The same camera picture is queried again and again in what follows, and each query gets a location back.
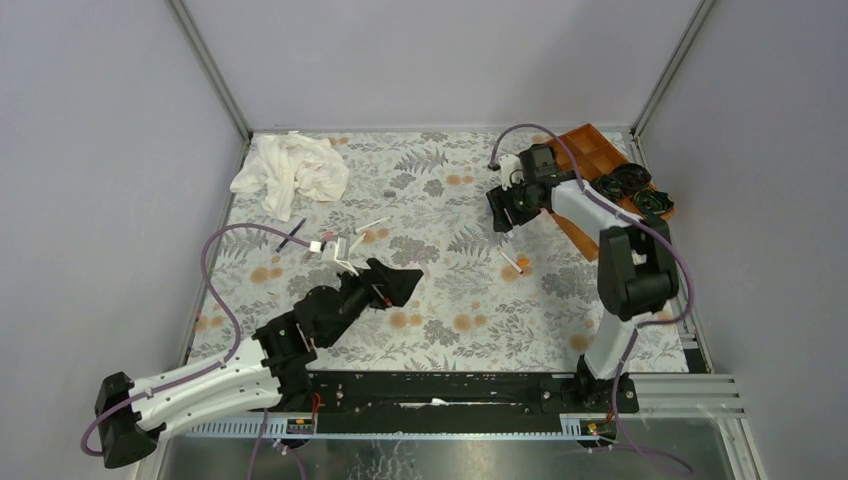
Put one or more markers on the black pen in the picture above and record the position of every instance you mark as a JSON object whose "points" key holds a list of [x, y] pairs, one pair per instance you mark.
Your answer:
{"points": [[286, 240]]}

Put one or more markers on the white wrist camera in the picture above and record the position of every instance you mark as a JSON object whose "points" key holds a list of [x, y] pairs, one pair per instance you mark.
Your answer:
{"points": [[511, 171], [334, 254]]}

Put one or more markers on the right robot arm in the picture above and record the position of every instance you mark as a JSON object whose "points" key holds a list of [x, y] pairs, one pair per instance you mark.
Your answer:
{"points": [[636, 272]]}

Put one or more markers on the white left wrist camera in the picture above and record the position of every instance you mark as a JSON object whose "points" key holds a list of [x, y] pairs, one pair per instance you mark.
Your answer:
{"points": [[334, 254]]}

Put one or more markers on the white crumpled cloth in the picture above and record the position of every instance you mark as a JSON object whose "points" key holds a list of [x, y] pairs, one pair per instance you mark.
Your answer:
{"points": [[284, 166]]}

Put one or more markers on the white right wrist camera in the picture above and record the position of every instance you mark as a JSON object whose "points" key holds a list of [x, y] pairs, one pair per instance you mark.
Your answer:
{"points": [[511, 171]]}

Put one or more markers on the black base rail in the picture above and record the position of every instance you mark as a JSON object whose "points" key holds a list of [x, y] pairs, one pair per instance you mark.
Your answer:
{"points": [[347, 402]]}

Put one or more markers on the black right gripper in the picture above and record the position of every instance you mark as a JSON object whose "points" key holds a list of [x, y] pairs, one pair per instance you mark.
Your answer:
{"points": [[499, 200]]}

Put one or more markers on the floral patterned mat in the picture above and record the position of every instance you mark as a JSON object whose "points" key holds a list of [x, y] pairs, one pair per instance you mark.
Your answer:
{"points": [[470, 312]]}

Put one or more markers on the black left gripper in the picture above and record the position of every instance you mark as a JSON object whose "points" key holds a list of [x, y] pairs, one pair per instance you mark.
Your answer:
{"points": [[385, 288]]}

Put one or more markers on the orange compartment tray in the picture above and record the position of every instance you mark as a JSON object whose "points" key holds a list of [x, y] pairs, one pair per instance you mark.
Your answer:
{"points": [[596, 152]]}

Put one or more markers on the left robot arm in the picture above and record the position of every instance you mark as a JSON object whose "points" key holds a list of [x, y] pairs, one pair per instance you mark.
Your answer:
{"points": [[267, 370]]}

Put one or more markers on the white pen orange cap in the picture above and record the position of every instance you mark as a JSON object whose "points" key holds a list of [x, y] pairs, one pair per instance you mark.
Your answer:
{"points": [[520, 265]]}

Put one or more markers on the white pen red tip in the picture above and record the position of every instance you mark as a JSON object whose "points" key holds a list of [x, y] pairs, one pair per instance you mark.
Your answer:
{"points": [[352, 247]]}

